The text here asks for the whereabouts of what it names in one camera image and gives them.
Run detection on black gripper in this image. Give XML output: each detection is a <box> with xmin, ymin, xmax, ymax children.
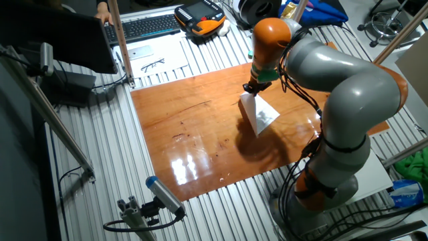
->
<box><xmin>243</xmin><ymin>79</ymin><xmax>273</xmax><ymax>98</ymax></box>

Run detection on white paper sheet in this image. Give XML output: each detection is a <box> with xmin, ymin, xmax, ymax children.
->
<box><xmin>239</xmin><ymin>92</ymin><xmax>281</xmax><ymax>137</ymax></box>

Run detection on bare person hand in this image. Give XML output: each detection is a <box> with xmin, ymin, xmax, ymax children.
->
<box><xmin>94</xmin><ymin>9</ymin><xmax>114</xmax><ymax>26</ymax></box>

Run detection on small white rounded object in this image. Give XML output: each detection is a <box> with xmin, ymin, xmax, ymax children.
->
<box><xmin>217</xmin><ymin>19</ymin><xmax>231</xmax><ymax>37</ymax></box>

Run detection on wooden board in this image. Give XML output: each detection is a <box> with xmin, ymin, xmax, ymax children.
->
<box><xmin>130</xmin><ymin>41</ymin><xmax>391</xmax><ymax>202</ymax></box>

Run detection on yellow snack bag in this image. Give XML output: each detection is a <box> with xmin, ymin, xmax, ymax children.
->
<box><xmin>280</xmin><ymin>1</ymin><xmax>298</xmax><ymax>20</ymax></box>

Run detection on printed paper sheets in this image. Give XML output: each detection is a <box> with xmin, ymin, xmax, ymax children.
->
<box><xmin>112</xmin><ymin>35</ymin><xmax>190</xmax><ymax>80</ymax></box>

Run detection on orange and black teach pendant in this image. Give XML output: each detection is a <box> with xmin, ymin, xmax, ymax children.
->
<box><xmin>173</xmin><ymin>0</ymin><xmax>227</xmax><ymax>37</ymax></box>

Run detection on blue cloth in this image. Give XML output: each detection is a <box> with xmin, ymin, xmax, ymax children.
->
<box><xmin>278</xmin><ymin>0</ymin><xmax>349</xmax><ymax>31</ymax></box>

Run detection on black eyeglasses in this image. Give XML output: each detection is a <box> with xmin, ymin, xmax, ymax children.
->
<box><xmin>140</xmin><ymin>57</ymin><xmax>166</xmax><ymax>74</ymax></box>

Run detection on silver smartphone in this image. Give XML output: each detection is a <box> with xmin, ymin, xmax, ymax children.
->
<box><xmin>128</xmin><ymin>45</ymin><xmax>154</xmax><ymax>61</ymax></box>

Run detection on black computer keyboard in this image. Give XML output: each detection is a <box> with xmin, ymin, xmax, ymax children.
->
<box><xmin>103</xmin><ymin>13</ymin><xmax>182</xmax><ymax>47</ymax></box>

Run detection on beige cardboard panel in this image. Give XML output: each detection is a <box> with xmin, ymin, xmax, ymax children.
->
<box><xmin>395</xmin><ymin>39</ymin><xmax>428</xmax><ymax>108</ymax></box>

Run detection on chrome stool base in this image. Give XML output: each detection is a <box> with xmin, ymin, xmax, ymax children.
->
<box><xmin>356</xmin><ymin>0</ymin><xmax>422</xmax><ymax>48</ymax></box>

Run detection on short aluminium profile stand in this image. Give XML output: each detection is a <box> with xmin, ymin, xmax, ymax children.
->
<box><xmin>116</xmin><ymin>195</ymin><xmax>158</xmax><ymax>241</ymax></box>

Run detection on green cloth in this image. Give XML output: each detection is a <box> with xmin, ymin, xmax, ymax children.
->
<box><xmin>393</xmin><ymin>150</ymin><xmax>428</xmax><ymax>204</ymax></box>

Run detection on blue tissue pack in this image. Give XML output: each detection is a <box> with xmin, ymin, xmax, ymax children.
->
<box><xmin>387</xmin><ymin>179</ymin><xmax>425</xmax><ymax>209</ymax></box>

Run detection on black computer box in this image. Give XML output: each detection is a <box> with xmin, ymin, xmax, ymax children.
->
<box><xmin>39</xmin><ymin>68</ymin><xmax>98</xmax><ymax>108</ymax></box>

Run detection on black computer monitor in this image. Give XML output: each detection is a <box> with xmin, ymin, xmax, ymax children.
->
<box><xmin>0</xmin><ymin>3</ymin><xmax>118</xmax><ymax>75</ymax></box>

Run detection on aluminium frame post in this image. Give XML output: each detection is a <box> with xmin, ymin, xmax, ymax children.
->
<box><xmin>382</xmin><ymin>136</ymin><xmax>428</xmax><ymax>169</ymax></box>
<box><xmin>107</xmin><ymin>0</ymin><xmax>136</xmax><ymax>88</ymax></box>
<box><xmin>293</xmin><ymin>0</ymin><xmax>309</xmax><ymax>23</ymax></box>
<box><xmin>372</xmin><ymin>1</ymin><xmax>428</xmax><ymax>66</ymax></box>

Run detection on grey camera with blue cap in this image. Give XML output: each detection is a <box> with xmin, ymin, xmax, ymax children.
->
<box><xmin>145</xmin><ymin>175</ymin><xmax>187</xmax><ymax>218</ymax></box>

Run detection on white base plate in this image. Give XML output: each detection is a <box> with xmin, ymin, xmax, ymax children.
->
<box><xmin>344</xmin><ymin>149</ymin><xmax>395</xmax><ymax>205</ymax></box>

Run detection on black camera cable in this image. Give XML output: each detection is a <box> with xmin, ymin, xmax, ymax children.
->
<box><xmin>102</xmin><ymin>207</ymin><xmax>187</xmax><ymax>234</ymax></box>

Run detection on long aluminium frame bar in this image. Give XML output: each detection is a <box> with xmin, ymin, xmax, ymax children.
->
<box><xmin>0</xmin><ymin>45</ymin><xmax>97</xmax><ymax>183</ymax></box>

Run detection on grey camera on frame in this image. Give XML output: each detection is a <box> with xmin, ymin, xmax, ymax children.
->
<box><xmin>39</xmin><ymin>42</ymin><xmax>55</xmax><ymax>77</ymax></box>

